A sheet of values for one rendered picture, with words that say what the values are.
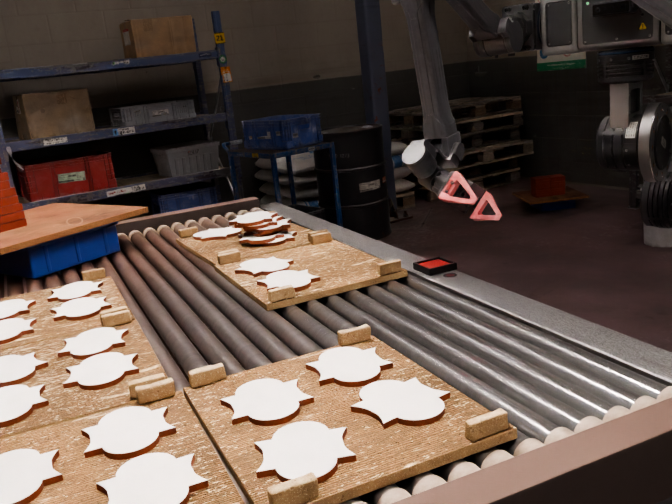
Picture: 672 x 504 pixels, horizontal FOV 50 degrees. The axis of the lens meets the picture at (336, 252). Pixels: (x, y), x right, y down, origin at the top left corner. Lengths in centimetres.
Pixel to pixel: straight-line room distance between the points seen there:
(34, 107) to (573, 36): 451
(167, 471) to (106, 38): 580
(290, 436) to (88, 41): 576
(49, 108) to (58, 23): 92
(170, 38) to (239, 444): 522
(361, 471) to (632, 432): 33
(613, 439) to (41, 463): 73
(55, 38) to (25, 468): 562
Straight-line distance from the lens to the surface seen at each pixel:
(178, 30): 609
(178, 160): 607
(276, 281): 166
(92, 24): 658
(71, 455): 109
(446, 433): 98
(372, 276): 165
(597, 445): 93
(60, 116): 590
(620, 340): 132
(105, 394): 126
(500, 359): 124
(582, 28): 200
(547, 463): 89
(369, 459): 94
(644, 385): 116
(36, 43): 649
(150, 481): 96
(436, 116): 164
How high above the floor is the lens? 142
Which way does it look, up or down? 15 degrees down
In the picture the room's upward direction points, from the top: 6 degrees counter-clockwise
